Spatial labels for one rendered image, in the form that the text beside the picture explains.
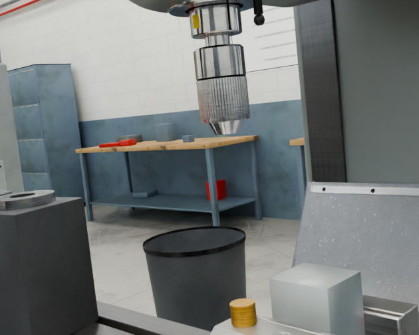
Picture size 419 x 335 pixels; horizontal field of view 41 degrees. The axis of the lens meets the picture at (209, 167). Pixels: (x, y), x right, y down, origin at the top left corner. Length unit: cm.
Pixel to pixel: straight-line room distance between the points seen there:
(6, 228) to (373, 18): 58
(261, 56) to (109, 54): 249
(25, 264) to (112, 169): 696
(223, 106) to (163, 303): 205
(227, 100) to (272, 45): 520
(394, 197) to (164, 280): 171
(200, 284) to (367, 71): 168
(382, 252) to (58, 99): 721
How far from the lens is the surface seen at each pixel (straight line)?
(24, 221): 77
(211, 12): 51
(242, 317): 49
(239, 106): 51
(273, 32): 569
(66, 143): 789
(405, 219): 83
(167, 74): 672
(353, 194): 88
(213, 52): 50
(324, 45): 89
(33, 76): 778
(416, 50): 83
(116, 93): 747
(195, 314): 245
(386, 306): 52
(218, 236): 277
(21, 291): 79
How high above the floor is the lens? 122
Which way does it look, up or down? 6 degrees down
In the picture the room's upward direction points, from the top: 6 degrees counter-clockwise
